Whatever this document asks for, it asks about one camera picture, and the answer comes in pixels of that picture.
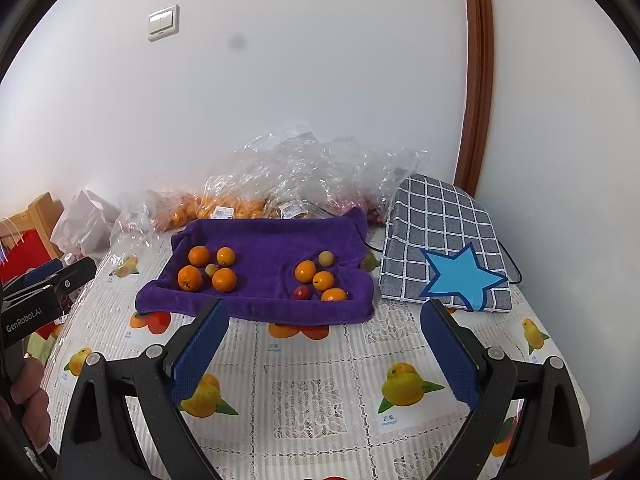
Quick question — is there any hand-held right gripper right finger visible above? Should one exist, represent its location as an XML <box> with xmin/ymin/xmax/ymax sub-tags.
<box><xmin>421</xmin><ymin>299</ymin><xmax>587</xmax><ymax>480</ymax></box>

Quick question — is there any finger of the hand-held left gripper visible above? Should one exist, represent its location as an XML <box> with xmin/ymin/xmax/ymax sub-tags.
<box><xmin>2</xmin><ymin>256</ymin><xmax>97</xmax><ymax>311</ymax></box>

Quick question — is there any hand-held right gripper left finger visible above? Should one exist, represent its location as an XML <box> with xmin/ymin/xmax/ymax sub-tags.
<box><xmin>57</xmin><ymin>298</ymin><xmax>231</xmax><ymax>480</ymax></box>

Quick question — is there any purple towel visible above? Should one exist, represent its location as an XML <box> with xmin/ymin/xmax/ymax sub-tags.
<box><xmin>135</xmin><ymin>206</ymin><xmax>376</xmax><ymax>326</ymax></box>

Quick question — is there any person's left hand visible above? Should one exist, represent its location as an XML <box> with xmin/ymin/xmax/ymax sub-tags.
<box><xmin>9</xmin><ymin>359</ymin><xmax>52</xmax><ymax>442</ymax></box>

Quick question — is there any red paper bag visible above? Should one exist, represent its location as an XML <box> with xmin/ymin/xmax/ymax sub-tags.
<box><xmin>0</xmin><ymin>217</ymin><xmax>51</xmax><ymax>286</ymax></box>

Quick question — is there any white plastic bag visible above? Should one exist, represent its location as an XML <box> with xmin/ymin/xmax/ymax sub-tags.
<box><xmin>50</xmin><ymin>190</ymin><xmax>121</xmax><ymax>261</ymax></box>

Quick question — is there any wooden chair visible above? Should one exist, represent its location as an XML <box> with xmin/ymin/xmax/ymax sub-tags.
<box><xmin>0</xmin><ymin>192</ymin><xmax>66</xmax><ymax>261</ymax></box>

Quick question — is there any grey checked cushion blue star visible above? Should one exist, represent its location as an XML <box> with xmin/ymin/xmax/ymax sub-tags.
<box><xmin>378</xmin><ymin>174</ymin><xmax>512</xmax><ymax>314</ymax></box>

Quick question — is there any clear plastic bag of oranges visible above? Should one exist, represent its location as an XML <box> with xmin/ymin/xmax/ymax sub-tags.
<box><xmin>117</xmin><ymin>187</ymin><xmax>266</xmax><ymax>236</ymax></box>

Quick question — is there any crumpled clear plastic bag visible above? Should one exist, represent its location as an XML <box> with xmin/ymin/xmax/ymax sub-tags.
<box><xmin>205</xmin><ymin>132</ymin><xmax>433</xmax><ymax>226</ymax></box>

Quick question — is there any white light switch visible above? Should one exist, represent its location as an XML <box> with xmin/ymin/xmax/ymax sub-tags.
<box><xmin>148</xmin><ymin>4</ymin><xmax>180</xmax><ymax>43</ymax></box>

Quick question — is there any brown wooden door frame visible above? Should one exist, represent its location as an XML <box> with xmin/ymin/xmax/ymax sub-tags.
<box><xmin>452</xmin><ymin>0</ymin><xmax>496</xmax><ymax>193</ymax></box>

